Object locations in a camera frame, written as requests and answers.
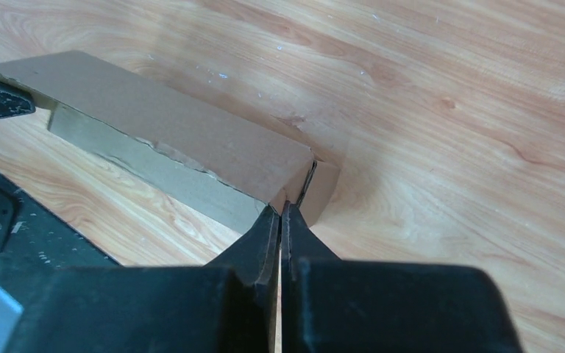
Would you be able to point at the brown cardboard paper box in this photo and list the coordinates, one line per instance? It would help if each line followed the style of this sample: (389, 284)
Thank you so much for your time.
(219, 164)

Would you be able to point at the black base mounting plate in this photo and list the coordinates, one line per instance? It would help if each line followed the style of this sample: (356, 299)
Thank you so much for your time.
(33, 237)

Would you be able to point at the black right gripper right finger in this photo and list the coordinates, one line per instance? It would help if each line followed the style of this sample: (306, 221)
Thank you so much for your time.
(335, 305)

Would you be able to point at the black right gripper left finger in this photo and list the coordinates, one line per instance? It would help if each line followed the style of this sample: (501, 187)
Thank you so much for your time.
(226, 305)

